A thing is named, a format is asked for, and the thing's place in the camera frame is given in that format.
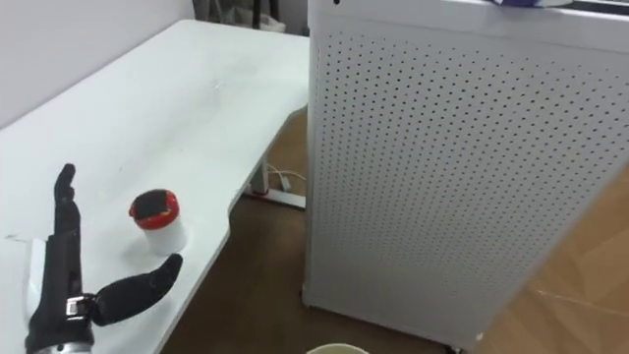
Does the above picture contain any white perforated air purifier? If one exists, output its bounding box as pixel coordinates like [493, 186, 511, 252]
[300, 0, 629, 353]

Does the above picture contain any white cup with red lid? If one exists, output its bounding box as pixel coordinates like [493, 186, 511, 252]
[128, 188, 189, 257]

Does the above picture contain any white floor cable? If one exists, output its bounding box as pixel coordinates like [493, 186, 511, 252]
[267, 164, 307, 194]

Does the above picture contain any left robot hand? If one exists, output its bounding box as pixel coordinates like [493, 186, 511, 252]
[22, 163, 184, 353]

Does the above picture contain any purple object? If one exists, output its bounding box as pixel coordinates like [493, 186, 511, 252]
[490, 0, 574, 9]

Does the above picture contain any white desk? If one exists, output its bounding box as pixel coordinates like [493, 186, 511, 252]
[0, 19, 311, 354]

